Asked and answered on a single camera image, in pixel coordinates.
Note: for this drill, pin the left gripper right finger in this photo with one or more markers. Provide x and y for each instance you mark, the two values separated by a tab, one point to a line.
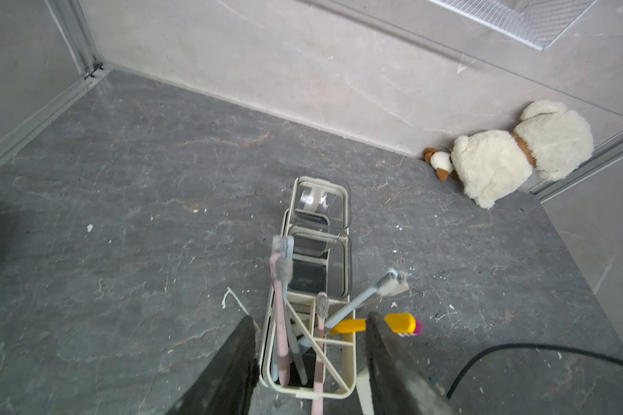
397	386

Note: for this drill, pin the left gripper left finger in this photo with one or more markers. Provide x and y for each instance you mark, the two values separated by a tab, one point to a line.
227	384

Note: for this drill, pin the cream toothbrush holder organizer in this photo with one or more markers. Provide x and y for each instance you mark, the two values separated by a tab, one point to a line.
318	218

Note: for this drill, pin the light blue toothbrush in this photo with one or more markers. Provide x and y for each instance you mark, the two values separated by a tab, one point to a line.
360	300

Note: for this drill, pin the grey beige toothbrush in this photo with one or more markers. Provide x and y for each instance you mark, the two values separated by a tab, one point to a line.
391	284

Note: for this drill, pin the white plush dog toy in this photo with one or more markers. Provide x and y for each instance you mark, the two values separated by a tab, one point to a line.
550	141

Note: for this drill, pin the white wire mesh basket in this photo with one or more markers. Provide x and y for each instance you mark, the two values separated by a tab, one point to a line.
536	24

